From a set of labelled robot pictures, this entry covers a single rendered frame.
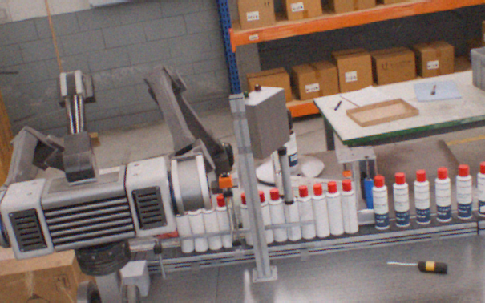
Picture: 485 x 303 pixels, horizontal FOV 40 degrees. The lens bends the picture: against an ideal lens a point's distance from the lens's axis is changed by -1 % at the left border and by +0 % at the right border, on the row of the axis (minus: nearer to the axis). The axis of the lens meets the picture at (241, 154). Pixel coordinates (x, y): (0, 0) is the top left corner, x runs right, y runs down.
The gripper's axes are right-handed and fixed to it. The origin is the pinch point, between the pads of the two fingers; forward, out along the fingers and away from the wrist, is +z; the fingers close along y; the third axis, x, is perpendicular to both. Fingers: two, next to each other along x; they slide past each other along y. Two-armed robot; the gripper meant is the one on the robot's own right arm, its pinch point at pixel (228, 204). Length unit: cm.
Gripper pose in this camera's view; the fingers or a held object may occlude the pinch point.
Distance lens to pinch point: 253.1
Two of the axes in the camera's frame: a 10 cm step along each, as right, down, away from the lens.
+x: -0.1, 3.8, -9.2
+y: -9.9, 1.2, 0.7
